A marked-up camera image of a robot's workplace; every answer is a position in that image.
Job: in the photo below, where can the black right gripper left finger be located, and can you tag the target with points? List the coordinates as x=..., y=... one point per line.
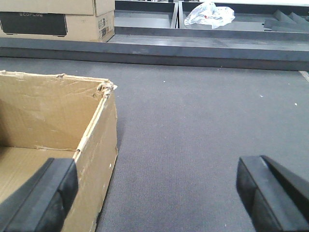
x=43, y=202

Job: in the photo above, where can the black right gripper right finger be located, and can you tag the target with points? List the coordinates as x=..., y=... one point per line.
x=276, y=199

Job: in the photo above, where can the plain brown cardboard box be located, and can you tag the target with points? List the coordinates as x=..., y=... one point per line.
x=59, y=116

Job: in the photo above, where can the dark grey foam wedges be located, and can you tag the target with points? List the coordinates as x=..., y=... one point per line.
x=287, y=23

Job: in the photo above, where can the Ecoflow printed cardboard box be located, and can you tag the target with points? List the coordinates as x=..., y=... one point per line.
x=67, y=20

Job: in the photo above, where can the white crumpled plastic bag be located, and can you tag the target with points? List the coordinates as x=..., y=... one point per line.
x=207, y=13

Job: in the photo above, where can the dark grey platform frame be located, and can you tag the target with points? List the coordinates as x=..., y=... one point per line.
x=234, y=47

